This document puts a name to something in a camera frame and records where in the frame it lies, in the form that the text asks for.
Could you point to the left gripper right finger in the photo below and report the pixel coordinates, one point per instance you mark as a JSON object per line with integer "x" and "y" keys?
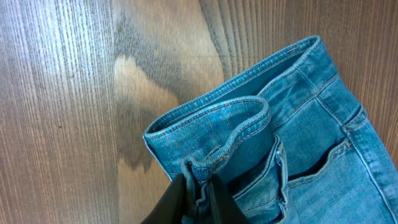
{"x": 224, "y": 209}

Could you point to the light blue jeans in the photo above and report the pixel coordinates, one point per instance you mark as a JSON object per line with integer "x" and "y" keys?
{"x": 288, "y": 139}

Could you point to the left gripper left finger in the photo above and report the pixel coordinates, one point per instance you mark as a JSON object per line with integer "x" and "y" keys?
{"x": 169, "y": 209}

